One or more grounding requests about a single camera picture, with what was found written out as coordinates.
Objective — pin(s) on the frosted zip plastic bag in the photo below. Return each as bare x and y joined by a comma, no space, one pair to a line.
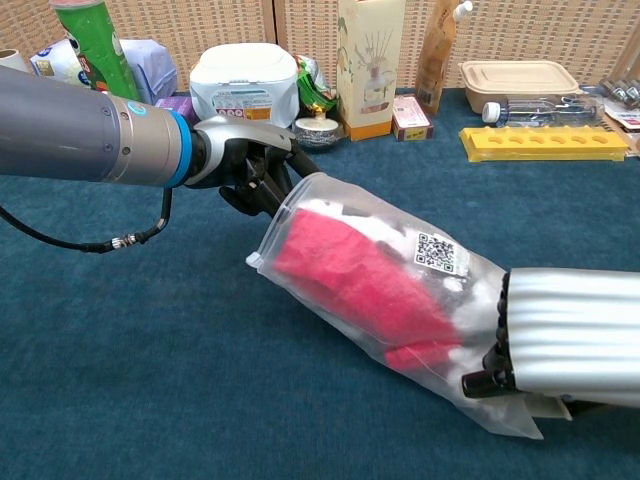
360,205

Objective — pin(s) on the red white brown garment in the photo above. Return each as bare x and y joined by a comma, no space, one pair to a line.
350,265

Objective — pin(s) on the brown spout pouch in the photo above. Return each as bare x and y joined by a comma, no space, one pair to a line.
437,60

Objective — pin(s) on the purple small box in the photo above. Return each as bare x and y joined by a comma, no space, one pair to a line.
175,106

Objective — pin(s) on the pink small box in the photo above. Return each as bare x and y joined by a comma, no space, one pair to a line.
411,117

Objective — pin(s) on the yellow mould tray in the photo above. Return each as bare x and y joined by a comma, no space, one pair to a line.
545,150

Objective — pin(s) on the blue table cloth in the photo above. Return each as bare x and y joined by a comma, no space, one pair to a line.
200,400

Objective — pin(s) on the clear plastic water bottle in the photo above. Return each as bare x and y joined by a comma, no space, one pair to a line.
540,111

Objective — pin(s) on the green chips can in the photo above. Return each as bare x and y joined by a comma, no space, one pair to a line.
100,50

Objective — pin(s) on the white paper roll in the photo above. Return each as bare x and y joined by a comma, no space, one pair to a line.
15,60

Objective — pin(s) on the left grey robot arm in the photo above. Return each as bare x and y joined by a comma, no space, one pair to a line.
75,135

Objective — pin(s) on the green snack packet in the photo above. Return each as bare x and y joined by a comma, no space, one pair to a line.
312,90

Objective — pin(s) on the woven folding screen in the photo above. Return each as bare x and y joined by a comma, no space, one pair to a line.
200,30

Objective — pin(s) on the tall cream orange diffuser box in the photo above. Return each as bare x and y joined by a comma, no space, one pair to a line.
370,65

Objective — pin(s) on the small black white bowl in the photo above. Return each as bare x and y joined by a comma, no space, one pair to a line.
316,134

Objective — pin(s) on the white lavender tissue pack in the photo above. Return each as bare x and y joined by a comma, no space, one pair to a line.
150,70

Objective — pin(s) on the binder clips blister pack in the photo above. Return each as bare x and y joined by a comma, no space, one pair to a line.
622,92

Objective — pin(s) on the beige lidded lunch container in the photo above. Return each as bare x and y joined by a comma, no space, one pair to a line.
520,77

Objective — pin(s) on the white wet wipes container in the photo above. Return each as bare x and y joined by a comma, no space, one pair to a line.
245,75

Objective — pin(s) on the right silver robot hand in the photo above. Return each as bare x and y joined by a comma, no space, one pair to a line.
575,330

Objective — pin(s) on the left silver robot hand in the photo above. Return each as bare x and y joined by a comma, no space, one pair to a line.
235,135

